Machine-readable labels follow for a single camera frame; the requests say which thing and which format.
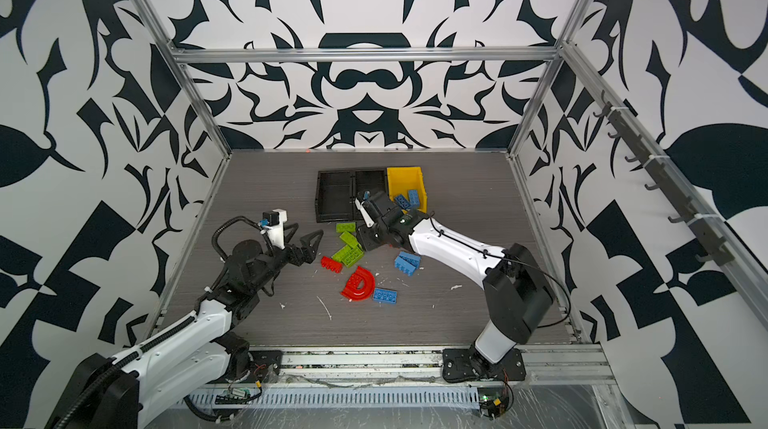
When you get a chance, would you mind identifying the electronics board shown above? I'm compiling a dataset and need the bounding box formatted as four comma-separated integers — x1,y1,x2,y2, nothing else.
215,384,263,405
479,391,514,420

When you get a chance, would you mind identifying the green lego long lower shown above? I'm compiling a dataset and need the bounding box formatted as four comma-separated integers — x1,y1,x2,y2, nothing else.
332,246,354,266

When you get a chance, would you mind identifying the yellow bin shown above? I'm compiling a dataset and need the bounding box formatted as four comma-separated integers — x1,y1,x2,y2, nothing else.
387,167,428,213

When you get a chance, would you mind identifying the middle black bin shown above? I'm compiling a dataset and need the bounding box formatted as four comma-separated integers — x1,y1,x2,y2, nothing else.
353,168,389,200

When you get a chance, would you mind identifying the black bin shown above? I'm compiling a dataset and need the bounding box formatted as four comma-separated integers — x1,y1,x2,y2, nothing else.
353,168,389,200
315,170,355,223

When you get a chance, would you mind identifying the red lego small left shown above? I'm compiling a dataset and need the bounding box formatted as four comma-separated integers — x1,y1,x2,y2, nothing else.
321,256,344,274

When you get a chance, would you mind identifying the right electronics board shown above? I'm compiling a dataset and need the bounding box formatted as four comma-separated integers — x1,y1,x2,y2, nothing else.
479,391,514,420

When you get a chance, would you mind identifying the white cable duct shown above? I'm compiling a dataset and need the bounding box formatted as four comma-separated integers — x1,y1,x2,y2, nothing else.
190,386,481,410

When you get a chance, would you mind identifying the left black bin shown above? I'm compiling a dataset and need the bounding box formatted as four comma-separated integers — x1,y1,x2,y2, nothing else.
315,170,355,223

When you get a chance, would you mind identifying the black hook rack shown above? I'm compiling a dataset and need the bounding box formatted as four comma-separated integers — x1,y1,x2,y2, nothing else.
595,96,736,267

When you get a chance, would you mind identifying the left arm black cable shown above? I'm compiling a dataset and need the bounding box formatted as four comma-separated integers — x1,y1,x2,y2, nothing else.
211,215,265,268

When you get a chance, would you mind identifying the green lego upside down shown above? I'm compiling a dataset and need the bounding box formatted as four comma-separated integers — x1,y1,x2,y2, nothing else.
341,247,364,267

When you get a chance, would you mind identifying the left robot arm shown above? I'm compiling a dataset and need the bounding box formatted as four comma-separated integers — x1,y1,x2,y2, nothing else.
46,229,324,428

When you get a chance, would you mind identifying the green lego flat top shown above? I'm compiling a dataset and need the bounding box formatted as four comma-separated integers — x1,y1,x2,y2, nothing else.
336,222,357,234

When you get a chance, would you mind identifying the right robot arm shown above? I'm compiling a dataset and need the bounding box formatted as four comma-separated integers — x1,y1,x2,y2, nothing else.
355,192,559,365

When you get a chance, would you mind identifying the left electronics board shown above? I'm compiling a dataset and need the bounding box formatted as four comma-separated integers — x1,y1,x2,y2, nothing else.
215,384,263,405

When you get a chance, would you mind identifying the green lego 2x4 middle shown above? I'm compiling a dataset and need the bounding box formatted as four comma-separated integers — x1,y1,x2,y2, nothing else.
340,232,362,250

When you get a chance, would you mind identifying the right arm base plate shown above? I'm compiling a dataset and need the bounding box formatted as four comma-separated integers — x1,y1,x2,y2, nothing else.
442,347,527,383

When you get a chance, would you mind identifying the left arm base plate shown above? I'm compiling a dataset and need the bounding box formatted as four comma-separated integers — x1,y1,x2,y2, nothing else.
220,350,283,384

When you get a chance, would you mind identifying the aluminium front rail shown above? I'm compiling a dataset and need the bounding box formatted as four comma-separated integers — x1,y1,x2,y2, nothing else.
251,344,616,388

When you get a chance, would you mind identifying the blue lego stack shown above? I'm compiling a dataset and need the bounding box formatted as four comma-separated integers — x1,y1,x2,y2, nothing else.
394,252,421,276

